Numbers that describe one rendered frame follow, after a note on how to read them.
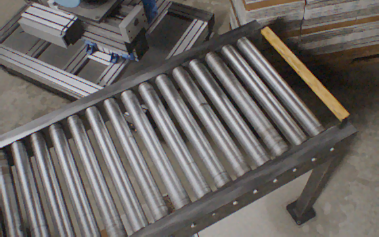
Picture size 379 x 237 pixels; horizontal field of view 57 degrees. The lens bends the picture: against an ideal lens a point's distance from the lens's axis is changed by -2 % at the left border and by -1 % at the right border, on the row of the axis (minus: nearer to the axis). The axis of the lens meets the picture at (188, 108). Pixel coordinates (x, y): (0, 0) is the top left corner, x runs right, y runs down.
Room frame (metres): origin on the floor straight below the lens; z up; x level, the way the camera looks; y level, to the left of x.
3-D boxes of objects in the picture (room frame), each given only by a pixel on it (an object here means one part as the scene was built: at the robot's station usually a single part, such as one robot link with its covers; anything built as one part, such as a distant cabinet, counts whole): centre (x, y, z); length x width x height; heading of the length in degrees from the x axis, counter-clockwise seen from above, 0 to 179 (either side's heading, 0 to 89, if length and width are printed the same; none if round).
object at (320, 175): (0.44, -0.44, 0.34); 0.06 x 0.06 x 0.68; 18
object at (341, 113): (0.68, -0.39, 0.81); 0.43 x 0.03 x 0.02; 18
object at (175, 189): (0.53, 0.13, 0.77); 0.47 x 0.05 x 0.05; 18
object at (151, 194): (0.51, 0.19, 0.77); 0.47 x 0.05 x 0.05; 18
